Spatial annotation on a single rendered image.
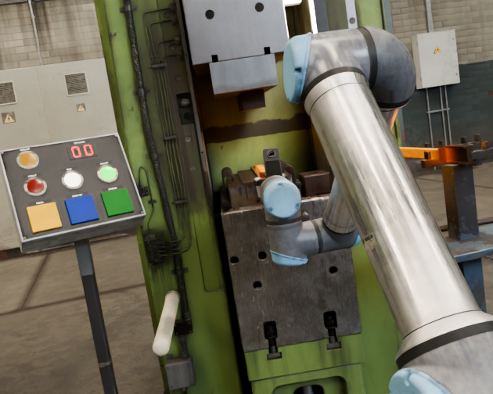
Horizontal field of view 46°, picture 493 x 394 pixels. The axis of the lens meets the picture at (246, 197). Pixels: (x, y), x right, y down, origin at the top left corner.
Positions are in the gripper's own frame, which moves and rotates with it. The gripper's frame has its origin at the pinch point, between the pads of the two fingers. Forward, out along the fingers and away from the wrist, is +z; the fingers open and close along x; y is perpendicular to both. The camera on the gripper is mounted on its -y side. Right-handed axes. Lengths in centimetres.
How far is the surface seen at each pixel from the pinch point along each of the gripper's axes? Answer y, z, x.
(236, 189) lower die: 2.7, 3.0, -10.1
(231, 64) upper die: -35.2, 2.9, -5.9
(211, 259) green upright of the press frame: 27.0, 17.4, -21.9
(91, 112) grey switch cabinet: -51, 508, -153
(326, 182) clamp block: 4.9, 3.0, 18.1
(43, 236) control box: 4, -24, -63
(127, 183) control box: -5.4, -8.3, -40.9
